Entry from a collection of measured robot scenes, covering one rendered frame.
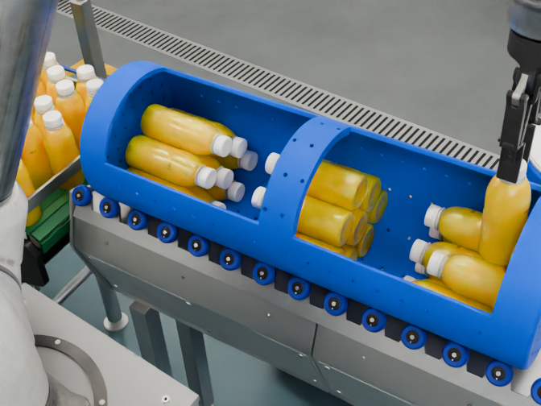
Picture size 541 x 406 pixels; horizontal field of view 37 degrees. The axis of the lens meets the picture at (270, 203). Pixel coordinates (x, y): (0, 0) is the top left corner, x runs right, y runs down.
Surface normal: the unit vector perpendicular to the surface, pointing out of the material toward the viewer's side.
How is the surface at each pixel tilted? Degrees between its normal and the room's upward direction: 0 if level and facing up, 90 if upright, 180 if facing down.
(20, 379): 88
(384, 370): 71
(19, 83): 101
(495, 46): 0
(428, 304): 86
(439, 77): 0
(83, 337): 4
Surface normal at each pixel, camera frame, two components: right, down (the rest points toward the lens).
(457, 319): -0.53, 0.56
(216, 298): -0.51, 0.31
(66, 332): -0.09, -0.69
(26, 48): 0.61, 0.65
